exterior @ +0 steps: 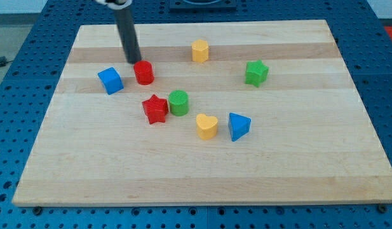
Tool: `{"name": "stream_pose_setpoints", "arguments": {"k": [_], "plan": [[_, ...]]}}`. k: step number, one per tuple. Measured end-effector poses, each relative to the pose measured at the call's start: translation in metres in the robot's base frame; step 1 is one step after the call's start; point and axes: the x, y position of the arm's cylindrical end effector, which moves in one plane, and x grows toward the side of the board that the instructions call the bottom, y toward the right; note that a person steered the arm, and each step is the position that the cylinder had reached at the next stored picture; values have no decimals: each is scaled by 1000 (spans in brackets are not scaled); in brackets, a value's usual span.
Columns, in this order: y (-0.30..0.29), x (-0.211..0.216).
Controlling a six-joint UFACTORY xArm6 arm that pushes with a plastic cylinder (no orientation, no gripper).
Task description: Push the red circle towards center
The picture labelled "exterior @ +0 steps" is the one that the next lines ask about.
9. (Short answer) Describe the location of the white rod mount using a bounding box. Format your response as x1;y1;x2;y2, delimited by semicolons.
95;0;133;9

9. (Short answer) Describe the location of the green cylinder block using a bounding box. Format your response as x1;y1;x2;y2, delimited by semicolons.
168;90;189;116

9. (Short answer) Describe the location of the red cylinder block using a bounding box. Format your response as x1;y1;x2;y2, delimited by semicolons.
133;60;154;85

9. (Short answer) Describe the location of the red star block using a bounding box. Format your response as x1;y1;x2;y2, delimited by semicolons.
142;94;169;125

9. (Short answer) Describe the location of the blue triangle block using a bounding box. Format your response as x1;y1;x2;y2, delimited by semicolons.
228;113;251;142

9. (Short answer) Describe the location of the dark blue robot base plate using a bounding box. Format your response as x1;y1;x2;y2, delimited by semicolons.
168;0;238;11

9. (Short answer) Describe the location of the green star block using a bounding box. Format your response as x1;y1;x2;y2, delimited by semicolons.
245;60;269;88

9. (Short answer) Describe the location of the yellow hexagon block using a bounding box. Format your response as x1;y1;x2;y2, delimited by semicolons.
191;39;209;63

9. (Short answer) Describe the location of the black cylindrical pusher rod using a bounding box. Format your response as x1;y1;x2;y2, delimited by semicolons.
114;4;142;64

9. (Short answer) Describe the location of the light wooden board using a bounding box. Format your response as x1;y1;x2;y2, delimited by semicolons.
13;20;392;207

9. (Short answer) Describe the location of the yellow heart block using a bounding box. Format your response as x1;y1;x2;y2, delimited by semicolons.
196;113;218;140

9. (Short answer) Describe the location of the blue cube block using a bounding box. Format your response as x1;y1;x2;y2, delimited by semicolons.
97;67;124;95

